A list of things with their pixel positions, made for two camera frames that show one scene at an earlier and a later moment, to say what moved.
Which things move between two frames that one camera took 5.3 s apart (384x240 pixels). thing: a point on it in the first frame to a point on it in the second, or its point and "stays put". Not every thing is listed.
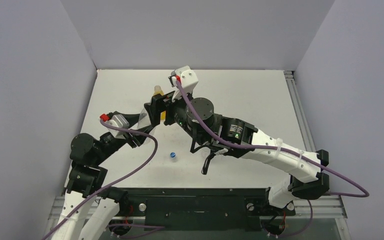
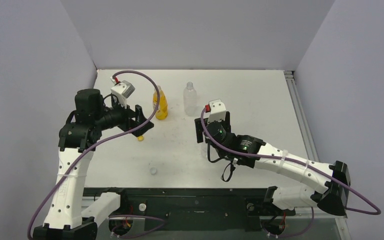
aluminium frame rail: (301, 111) stays put
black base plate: (229, 209) stays put
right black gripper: (167, 108) to (199, 129)
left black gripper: (138, 138) to (128, 123)
